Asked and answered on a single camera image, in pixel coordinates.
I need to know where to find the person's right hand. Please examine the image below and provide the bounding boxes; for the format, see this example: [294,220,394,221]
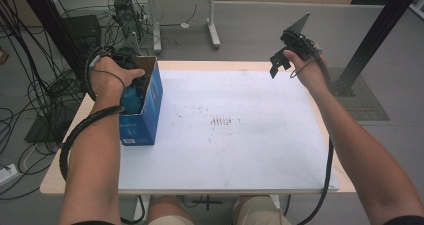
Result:
[282,49,332,98]

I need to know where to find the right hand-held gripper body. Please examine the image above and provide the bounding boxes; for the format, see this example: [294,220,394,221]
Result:
[279,12,323,63]

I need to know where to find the blue cardboard box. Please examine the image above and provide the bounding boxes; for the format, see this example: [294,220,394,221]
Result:
[118,55,164,147]

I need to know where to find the black metal frame beam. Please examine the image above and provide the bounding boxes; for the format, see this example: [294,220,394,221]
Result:
[329,0,424,98]

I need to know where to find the person's leg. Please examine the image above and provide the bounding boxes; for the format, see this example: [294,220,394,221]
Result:
[146,195,196,225]
[232,195,292,225]

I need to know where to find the black computer case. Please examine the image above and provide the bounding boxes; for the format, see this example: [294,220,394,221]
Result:
[62,14,103,50]

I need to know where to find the black floor mat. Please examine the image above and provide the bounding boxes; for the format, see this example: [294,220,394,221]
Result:
[24,109,86,145]

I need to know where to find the black metal frame post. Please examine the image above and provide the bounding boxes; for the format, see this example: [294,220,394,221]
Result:
[15,0,86,84]

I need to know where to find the black corrugated left gripper cable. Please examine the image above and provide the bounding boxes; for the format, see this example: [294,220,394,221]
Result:
[58,46,126,183]

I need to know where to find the person's left leg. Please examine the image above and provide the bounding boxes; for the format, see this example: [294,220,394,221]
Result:
[146,195,196,225]

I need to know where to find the person's left hand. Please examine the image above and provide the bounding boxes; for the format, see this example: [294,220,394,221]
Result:
[89,56,146,103]

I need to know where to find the white desk with metal legs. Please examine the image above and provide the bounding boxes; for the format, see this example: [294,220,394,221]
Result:
[126,0,250,54]

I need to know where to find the white table mat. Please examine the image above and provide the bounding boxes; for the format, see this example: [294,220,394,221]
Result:
[117,69,341,191]

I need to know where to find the white power strip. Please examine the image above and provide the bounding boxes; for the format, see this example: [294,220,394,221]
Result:
[0,163,20,187]

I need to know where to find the tangle of black floor cables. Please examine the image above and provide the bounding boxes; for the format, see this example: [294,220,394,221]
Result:
[0,0,101,199]

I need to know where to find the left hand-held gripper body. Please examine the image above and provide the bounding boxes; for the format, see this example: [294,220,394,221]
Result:
[110,48,138,70]

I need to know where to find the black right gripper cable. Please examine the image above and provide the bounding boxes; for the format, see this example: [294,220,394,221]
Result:
[289,55,335,225]

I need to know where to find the grey device on stand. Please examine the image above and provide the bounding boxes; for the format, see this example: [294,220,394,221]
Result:
[112,0,142,57]

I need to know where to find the person's right leg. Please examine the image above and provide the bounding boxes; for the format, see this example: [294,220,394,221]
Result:
[232,195,292,225]

